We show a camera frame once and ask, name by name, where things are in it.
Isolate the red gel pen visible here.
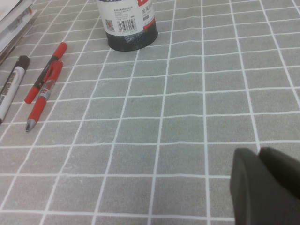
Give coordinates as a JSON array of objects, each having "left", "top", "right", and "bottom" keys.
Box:
[{"left": 25, "top": 60, "right": 64, "bottom": 133}]

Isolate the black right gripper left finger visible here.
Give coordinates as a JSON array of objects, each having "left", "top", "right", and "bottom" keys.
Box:
[{"left": 229, "top": 147, "right": 300, "bottom": 225}]

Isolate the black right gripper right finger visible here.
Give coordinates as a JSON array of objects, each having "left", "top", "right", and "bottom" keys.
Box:
[{"left": 258, "top": 146, "right": 300, "bottom": 200}]

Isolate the plain white booklet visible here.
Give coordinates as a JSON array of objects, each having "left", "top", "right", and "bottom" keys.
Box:
[{"left": 0, "top": 35, "right": 24, "bottom": 65}]

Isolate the white HEEC brochure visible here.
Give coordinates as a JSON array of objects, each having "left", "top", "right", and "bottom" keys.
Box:
[{"left": 0, "top": 0, "right": 32, "bottom": 33}]

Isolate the white whiteboard marker black cap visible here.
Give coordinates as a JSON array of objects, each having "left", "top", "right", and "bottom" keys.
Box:
[{"left": 0, "top": 55, "right": 31, "bottom": 126}]

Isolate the red and black marker pen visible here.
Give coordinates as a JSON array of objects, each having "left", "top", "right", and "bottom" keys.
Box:
[{"left": 24, "top": 42, "right": 68, "bottom": 105}]

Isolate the grey white-grid tablecloth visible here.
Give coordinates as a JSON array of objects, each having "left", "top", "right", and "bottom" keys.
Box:
[{"left": 0, "top": 0, "right": 300, "bottom": 225}]

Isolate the white AgileX booklet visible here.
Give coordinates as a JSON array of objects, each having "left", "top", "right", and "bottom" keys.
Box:
[{"left": 0, "top": 10, "right": 38, "bottom": 53}]

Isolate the black mesh pen holder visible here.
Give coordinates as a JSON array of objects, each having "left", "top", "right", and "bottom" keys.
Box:
[{"left": 96, "top": 0, "right": 159, "bottom": 52}]

